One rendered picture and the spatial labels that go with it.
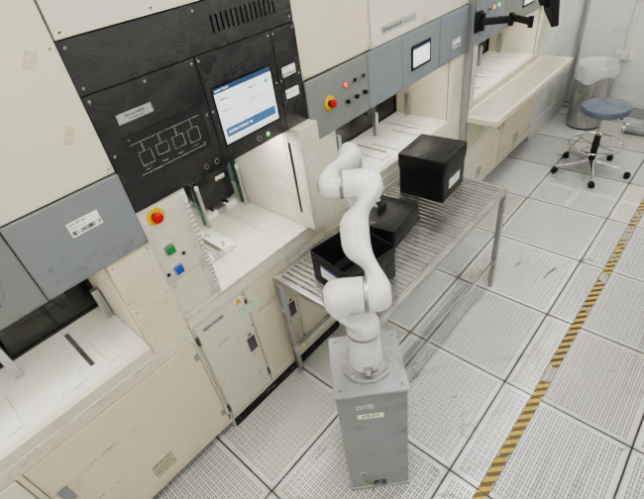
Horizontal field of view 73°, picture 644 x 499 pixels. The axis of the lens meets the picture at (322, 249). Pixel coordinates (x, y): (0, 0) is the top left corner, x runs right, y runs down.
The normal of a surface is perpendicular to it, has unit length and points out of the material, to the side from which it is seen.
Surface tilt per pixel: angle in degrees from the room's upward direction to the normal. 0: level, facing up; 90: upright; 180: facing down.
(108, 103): 90
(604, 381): 0
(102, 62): 90
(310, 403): 0
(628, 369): 0
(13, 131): 90
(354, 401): 90
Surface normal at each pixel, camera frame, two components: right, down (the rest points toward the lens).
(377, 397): 0.06, 0.61
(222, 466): -0.13, -0.78
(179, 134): 0.74, 0.34
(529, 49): -0.66, 0.53
